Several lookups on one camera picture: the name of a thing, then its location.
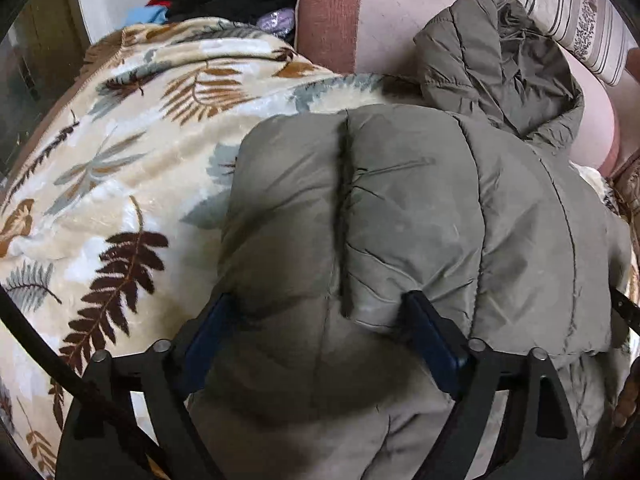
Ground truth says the brown patterned cloth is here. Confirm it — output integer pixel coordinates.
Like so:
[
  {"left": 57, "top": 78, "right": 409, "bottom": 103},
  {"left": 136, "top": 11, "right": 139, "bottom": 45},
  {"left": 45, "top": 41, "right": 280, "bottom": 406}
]
[{"left": 602, "top": 147, "right": 640, "bottom": 241}]

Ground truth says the pink sofa cushion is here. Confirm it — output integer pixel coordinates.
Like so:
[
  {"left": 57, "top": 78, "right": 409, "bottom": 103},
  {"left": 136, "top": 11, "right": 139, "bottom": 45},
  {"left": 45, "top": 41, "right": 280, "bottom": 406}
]
[{"left": 294, "top": 0, "right": 622, "bottom": 172}]

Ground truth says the wooden cabinet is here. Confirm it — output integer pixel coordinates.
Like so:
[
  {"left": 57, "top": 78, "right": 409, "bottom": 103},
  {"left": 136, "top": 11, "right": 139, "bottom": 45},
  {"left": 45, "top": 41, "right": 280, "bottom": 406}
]
[{"left": 0, "top": 0, "right": 88, "bottom": 181}]

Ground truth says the leaf printed fleece blanket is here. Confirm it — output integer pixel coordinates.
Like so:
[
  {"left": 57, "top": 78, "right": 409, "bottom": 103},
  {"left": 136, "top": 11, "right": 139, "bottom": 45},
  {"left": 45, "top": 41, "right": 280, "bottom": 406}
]
[{"left": 0, "top": 16, "right": 426, "bottom": 480}]

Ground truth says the purple plastic wrapper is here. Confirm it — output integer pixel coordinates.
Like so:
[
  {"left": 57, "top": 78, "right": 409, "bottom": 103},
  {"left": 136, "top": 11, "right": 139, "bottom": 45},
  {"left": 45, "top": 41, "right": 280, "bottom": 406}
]
[{"left": 256, "top": 7, "right": 297, "bottom": 36}]

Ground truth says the person's right hand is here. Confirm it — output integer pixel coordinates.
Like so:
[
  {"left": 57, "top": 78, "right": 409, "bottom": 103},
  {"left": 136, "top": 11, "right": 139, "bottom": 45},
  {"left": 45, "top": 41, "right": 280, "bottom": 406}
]
[{"left": 614, "top": 359, "right": 640, "bottom": 428}]

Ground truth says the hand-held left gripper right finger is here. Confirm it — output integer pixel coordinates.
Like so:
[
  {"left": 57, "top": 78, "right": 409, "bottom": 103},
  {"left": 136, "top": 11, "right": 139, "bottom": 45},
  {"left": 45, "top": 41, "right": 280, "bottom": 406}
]
[{"left": 404, "top": 290, "right": 585, "bottom": 480}]

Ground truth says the olive puffer jacket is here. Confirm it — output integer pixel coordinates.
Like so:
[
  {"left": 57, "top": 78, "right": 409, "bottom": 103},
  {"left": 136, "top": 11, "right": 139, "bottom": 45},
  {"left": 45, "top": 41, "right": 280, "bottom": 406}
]
[{"left": 186, "top": 0, "right": 635, "bottom": 480}]

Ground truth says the blue cloth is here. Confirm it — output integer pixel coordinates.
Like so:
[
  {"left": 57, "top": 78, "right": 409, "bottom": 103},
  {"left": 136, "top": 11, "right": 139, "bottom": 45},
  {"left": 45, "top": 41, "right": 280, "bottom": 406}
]
[{"left": 134, "top": 5, "right": 170, "bottom": 26}]

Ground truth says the black cable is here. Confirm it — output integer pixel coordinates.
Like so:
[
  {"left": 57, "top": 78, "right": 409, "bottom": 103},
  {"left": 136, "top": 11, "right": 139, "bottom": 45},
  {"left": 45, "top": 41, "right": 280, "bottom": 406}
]
[{"left": 0, "top": 284, "right": 168, "bottom": 468}]

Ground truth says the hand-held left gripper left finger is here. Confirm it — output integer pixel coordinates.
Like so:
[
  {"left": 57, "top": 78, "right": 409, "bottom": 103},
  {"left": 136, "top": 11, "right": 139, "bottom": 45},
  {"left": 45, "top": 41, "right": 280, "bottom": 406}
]
[{"left": 54, "top": 292, "right": 238, "bottom": 480}]

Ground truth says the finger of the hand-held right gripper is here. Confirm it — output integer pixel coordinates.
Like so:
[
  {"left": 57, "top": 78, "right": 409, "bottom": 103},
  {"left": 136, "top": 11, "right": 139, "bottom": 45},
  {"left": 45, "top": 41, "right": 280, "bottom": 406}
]
[{"left": 611, "top": 287, "right": 640, "bottom": 337}]

